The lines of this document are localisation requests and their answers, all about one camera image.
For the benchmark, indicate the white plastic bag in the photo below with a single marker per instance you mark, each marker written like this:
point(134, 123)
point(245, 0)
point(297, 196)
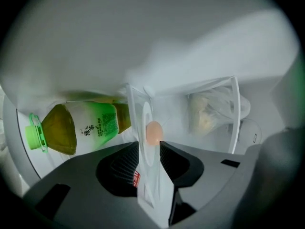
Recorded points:
point(209, 113)

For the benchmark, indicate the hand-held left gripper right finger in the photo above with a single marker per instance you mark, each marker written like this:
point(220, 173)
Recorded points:
point(209, 175)

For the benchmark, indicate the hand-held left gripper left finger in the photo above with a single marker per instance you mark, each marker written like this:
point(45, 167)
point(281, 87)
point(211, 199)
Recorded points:
point(78, 194)

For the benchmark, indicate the brown egg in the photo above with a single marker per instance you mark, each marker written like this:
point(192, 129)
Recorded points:
point(155, 132)

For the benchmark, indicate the white plate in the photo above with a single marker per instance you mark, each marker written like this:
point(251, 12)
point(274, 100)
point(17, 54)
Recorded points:
point(152, 166)

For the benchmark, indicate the green capped drink bottle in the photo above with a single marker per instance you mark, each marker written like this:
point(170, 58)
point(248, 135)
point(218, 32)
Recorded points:
point(59, 128)

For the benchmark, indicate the white refrigerator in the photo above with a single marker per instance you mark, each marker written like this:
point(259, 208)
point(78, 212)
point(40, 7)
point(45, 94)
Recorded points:
point(119, 44)

